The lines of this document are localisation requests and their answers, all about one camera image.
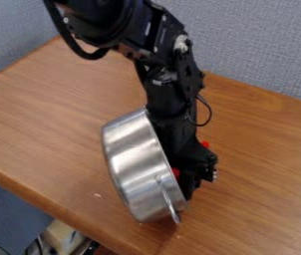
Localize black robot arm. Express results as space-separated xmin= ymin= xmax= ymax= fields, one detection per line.
xmin=43 ymin=0 xmax=217 ymax=198

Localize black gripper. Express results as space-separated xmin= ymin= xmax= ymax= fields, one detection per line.
xmin=150 ymin=111 xmax=219 ymax=202

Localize beige box under table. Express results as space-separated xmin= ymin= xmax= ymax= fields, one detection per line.
xmin=41 ymin=220 xmax=88 ymax=255

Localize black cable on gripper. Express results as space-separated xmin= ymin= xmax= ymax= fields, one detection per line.
xmin=184 ymin=94 xmax=213 ymax=128

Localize red rectangular block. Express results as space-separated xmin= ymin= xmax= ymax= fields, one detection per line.
xmin=171 ymin=141 xmax=210 ymax=181

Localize stainless steel pot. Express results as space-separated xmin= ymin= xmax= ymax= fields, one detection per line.
xmin=102 ymin=109 xmax=187 ymax=224

